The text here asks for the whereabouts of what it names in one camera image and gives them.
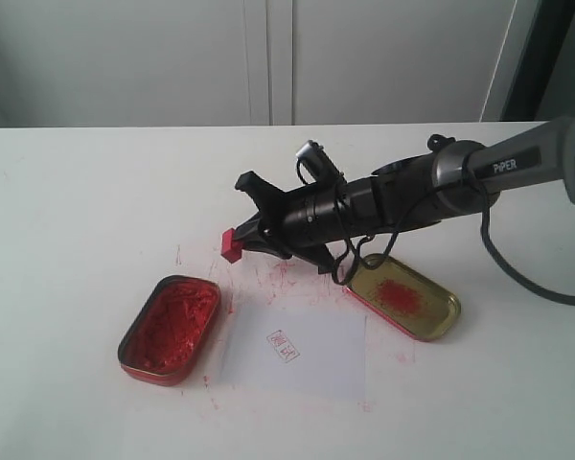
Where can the red ink pad tin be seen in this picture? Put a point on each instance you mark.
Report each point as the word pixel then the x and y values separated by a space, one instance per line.
pixel 163 343

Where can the gold tin lid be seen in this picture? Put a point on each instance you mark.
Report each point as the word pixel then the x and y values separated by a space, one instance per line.
pixel 405 298

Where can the white cabinet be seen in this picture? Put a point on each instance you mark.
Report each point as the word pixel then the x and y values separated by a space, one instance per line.
pixel 237 63

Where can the red plastic stamp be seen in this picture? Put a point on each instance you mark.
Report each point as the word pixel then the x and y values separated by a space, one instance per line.
pixel 230 249

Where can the white paper sheet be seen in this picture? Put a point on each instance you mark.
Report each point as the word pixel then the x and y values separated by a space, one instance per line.
pixel 317 352

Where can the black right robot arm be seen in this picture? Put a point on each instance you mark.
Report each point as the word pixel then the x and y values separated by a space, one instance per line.
pixel 454 178

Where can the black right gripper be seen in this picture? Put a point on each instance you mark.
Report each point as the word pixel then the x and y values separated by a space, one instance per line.
pixel 301 223

